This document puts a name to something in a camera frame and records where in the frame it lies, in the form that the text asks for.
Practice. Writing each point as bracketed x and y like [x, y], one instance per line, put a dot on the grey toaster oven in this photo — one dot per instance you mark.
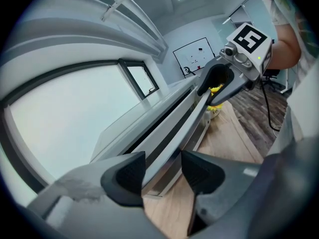
[129, 123]

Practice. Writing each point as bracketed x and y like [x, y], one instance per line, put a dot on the person's right forearm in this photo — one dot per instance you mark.
[284, 51]

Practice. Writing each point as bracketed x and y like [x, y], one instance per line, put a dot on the whiteboard on black stand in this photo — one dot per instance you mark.
[194, 56]

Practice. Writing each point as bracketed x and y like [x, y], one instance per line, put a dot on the black-framed window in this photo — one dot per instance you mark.
[140, 77]

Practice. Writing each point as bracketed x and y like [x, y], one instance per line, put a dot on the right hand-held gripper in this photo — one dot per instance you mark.
[249, 48]

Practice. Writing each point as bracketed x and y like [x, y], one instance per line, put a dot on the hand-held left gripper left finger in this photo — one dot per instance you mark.
[82, 180]

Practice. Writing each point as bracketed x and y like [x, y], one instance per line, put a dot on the black office chair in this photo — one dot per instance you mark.
[270, 78]

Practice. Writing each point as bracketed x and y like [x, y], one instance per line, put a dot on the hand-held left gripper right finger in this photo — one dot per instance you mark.
[219, 180]

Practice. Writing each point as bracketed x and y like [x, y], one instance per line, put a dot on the yellow sunflower bouquet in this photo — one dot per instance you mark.
[214, 89]

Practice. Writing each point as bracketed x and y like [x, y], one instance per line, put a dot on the white shirt with green flowers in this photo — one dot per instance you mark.
[284, 6]

